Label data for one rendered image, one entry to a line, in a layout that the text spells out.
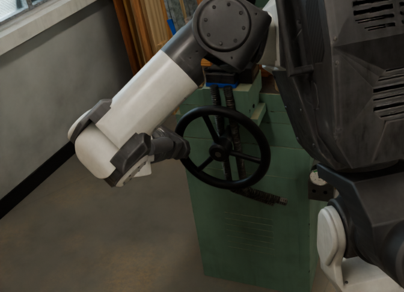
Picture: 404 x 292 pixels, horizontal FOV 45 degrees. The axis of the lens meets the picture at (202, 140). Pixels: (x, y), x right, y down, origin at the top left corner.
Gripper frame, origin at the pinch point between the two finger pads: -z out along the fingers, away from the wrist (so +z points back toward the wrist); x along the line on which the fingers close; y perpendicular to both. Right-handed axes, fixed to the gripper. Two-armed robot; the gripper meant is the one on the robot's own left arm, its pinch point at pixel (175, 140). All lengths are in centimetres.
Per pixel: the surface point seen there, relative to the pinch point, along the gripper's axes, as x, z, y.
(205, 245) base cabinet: 12, -57, -47
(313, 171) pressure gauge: 34.1, -26.7, 7.5
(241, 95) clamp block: 7.5, -10.6, 18.3
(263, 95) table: 10.4, -21.3, 20.3
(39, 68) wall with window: -117, -92, -36
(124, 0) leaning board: -113, -133, 14
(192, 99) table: -9.4, -23.0, 7.4
